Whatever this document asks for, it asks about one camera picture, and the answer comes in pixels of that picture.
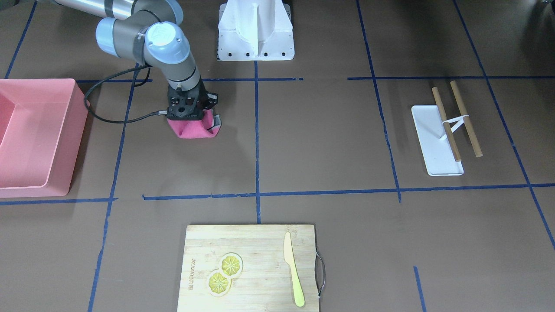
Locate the rear lemon slice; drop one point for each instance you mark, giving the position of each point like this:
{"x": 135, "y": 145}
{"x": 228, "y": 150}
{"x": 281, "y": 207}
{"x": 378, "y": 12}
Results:
{"x": 231, "y": 265}

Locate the yellow plastic knife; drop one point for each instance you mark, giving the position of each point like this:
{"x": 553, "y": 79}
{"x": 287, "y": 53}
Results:
{"x": 289, "y": 258}

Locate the front lemon slice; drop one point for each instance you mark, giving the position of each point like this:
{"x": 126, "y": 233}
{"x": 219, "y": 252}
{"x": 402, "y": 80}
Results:
{"x": 218, "y": 284}

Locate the pink plastic bin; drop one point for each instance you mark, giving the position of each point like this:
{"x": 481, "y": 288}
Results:
{"x": 42, "y": 122}

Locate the white towel rack stand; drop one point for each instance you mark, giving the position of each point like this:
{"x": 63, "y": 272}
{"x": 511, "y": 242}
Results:
{"x": 435, "y": 132}

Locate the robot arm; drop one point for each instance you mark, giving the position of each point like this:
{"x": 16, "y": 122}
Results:
{"x": 148, "y": 32}

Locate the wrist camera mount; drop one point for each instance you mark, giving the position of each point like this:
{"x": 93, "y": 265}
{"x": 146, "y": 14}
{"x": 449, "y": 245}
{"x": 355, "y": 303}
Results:
{"x": 182, "y": 106}

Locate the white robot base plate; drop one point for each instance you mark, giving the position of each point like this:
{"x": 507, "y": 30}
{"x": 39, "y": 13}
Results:
{"x": 255, "y": 30}

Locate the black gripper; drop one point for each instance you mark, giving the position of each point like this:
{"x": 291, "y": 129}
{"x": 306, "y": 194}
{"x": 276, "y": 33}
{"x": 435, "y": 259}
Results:
{"x": 210, "y": 100}

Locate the bamboo cutting board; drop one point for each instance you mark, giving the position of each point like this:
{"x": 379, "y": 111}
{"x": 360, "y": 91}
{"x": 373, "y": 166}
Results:
{"x": 264, "y": 284}

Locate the lemon slice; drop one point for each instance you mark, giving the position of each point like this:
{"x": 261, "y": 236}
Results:
{"x": 218, "y": 284}
{"x": 231, "y": 265}

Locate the magenta cleaning cloth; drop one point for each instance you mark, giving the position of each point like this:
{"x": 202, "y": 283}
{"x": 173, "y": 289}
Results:
{"x": 207, "y": 127}

